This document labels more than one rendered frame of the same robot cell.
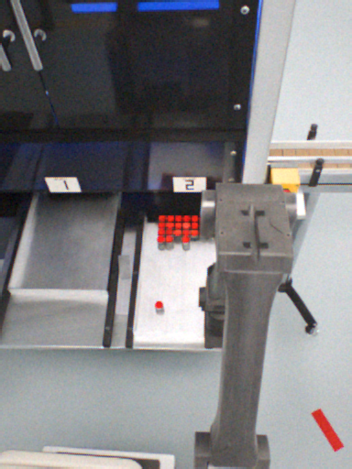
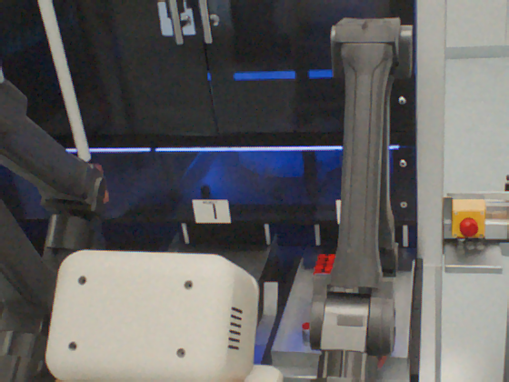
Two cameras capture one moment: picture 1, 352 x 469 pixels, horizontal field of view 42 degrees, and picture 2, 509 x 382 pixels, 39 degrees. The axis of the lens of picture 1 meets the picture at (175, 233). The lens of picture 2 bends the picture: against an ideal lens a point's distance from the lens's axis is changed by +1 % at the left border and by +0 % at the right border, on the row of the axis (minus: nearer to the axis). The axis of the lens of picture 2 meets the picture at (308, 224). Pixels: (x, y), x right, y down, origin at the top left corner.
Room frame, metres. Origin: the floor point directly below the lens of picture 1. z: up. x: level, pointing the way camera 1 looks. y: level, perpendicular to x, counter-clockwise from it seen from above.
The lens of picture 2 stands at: (-0.67, -0.06, 1.79)
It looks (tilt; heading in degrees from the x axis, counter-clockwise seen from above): 29 degrees down; 5
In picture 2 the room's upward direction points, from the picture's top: 5 degrees counter-clockwise
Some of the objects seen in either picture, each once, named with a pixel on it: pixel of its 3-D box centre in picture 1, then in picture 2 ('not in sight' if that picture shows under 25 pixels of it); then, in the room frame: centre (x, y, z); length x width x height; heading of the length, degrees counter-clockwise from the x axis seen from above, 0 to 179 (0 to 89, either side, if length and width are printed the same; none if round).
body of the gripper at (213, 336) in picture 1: (219, 321); not in sight; (0.37, -0.08, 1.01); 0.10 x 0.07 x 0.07; 173
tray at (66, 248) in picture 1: (69, 237); (208, 276); (0.71, 0.30, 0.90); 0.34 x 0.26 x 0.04; 173
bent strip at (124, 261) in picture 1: (123, 284); (265, 312); (0.54, 0.15, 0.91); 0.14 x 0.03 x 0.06; 174
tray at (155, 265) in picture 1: (189, 273); (348, 308); (0.56, -0.03, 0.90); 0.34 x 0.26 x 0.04; 173
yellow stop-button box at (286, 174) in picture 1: (282, 181); (468, 216); (0.76, -0.30, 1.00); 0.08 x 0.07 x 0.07; 173
